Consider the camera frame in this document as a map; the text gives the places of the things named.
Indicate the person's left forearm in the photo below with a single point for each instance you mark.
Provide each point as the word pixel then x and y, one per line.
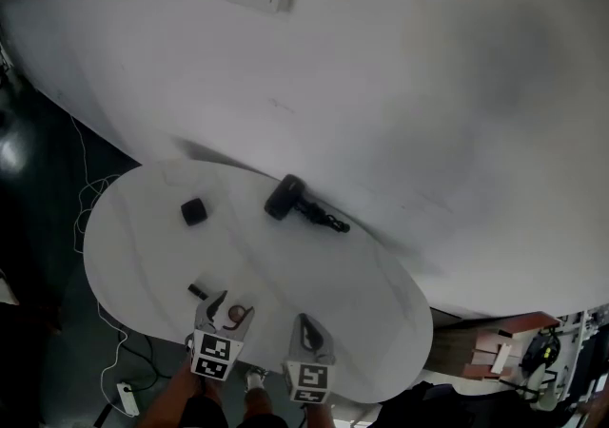
pixel 173 397

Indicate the short white board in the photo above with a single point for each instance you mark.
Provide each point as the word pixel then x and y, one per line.
pixel 500 358

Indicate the small black cube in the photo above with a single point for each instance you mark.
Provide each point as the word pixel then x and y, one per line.
pixel 194 212

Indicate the person's right leg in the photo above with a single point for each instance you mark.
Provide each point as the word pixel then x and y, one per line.
pixel 259 402

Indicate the white power strip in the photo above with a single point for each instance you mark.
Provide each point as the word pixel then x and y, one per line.
pixel 127 400

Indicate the person's right forearm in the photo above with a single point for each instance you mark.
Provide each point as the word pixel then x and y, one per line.
pixel 320 416

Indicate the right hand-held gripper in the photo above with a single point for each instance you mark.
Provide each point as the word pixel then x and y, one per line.
pixel 309 381

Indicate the round white table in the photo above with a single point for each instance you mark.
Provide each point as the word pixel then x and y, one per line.
pixel 309 274

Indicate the brown wooden cabinet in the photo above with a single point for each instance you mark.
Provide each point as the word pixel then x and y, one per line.
pixel 485 345

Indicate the person's black shorts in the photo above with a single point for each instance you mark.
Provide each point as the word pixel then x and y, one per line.
pixel 209 414

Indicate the person's right shoe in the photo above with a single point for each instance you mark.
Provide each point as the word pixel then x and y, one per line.
pixel 257 376

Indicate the small black rectangular stick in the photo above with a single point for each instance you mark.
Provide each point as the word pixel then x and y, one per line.
pixel 197 291

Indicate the black backpack with yellow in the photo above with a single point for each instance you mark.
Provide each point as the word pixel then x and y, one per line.
pixel 540 350

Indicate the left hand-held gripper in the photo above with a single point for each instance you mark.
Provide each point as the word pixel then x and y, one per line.
pixel 214 355

